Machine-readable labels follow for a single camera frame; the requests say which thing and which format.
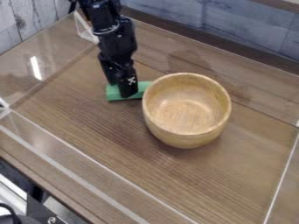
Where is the green rectangular block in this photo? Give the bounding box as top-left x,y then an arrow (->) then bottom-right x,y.
105,81 -> 152,102

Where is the round wooden bowl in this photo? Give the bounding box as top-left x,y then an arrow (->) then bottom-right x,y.
143,73 -> 232,149

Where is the clear acrylic tray wall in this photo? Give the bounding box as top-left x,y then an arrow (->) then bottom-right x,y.
0,101 -> 200,224

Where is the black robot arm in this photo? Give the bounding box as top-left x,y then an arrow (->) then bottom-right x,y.
79,0 -> 137,98

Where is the clear acrylic corner bracket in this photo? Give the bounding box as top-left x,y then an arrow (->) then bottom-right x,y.
73,11 -> 99,45

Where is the black metal bracket with bolt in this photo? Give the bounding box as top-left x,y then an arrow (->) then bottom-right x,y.
25,195 -> 68,224

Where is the black cable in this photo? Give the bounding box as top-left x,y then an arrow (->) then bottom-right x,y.
0,202 -> 21,224

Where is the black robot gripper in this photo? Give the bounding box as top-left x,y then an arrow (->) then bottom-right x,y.
92,17 -> 137,98

